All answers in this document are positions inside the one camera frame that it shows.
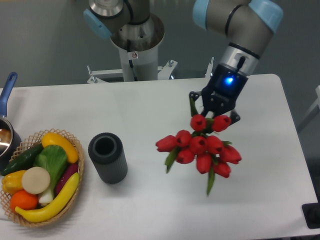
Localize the dark grey ribbed vase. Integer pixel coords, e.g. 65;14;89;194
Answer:
88;132;128;184

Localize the yellow banana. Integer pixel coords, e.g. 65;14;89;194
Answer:
15;172;80;223

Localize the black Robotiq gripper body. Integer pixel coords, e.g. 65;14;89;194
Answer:
201;64;248;117

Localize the yellow squash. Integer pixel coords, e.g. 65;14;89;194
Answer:
41;132;79;164

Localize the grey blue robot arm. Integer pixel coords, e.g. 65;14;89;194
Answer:
83;0;283;123

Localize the blue handled saucepan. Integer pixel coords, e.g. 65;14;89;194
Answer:
0;72;21;171

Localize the green bok choy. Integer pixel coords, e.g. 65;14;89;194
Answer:
33;145;68;206

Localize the purple eggplant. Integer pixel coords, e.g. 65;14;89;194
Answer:
54;163;78;196

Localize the orange fruit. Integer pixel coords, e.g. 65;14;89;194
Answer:
10;190;38;212

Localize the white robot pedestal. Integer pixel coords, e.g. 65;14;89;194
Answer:
83;9;178;84

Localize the beige round disc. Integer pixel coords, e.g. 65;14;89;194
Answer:
21;166;51;195

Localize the red tulip bouquet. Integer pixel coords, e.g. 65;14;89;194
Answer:
155;114;242;196

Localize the woven wicker basket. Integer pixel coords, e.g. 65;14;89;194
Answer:
0;129;84;227

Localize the green cucumber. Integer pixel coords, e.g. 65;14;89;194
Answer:
0;144;44;176

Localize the yellow bell pepper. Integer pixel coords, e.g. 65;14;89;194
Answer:
1;170;26;195

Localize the black device at table edge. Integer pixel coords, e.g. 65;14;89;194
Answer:
301;202;320;229

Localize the white frame at right edge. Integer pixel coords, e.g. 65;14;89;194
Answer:
296;85;320;134

